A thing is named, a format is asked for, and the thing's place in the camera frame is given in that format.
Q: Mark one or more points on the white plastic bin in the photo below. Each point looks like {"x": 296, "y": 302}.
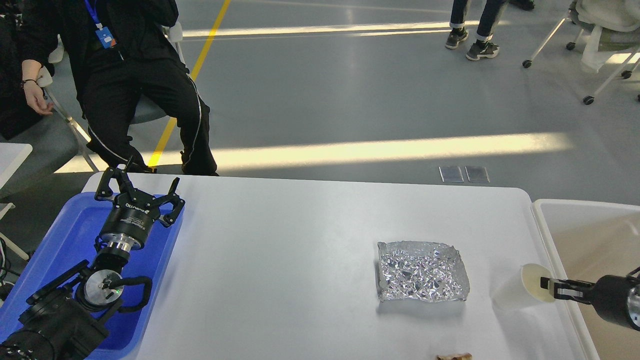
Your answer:
{"x": 586, "y": 241}

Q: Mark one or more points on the seated person in black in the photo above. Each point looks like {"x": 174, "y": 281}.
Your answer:
{"x": 110, "y": 81}

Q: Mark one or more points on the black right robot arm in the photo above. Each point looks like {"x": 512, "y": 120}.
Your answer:
{"x": 636, "y": 272}

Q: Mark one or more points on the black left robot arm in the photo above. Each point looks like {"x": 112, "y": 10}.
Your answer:
{"x": 89, "y": 289}

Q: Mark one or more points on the brown crumpled paper scrap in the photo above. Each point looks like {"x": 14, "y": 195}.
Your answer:
{"x": 454, "y": 356}

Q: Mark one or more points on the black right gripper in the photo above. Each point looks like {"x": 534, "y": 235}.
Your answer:
{"x": 615, "y": 298}

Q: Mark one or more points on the white chair with clothes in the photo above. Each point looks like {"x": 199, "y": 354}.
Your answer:
{"x": 611, "y": 25}

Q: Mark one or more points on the white rolling chair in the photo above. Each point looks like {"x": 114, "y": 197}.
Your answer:
{"x": 146, "y": 110}

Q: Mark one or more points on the blue plastic tray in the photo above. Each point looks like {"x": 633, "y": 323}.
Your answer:
{"x": 71, "y": 239}

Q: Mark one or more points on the right metal floor plate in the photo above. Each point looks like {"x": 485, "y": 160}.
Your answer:
{"x": 477, "y": 174}

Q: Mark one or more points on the white paper cup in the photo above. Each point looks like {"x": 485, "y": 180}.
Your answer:
{"x": 523, "y": 289}

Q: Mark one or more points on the blue id badge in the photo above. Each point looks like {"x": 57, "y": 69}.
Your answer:
{"x": 102, "y": 31}

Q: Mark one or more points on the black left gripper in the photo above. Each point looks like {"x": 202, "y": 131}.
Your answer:
{"x": 130, "y": 220}

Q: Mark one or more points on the crumpled aluminium foil sheet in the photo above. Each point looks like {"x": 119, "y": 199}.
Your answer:
{"x": 421, "y": 270}

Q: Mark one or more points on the metal floor plate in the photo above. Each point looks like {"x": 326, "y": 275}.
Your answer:
{"x": 451, "y": 174}
{"x": 477, "y": 174}

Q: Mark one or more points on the white side table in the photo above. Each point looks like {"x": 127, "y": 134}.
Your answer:
{"x": 11, "y": 157}

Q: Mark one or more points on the left metal floor plate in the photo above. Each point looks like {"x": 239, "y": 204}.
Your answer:
{"x": 451, "y": 174}

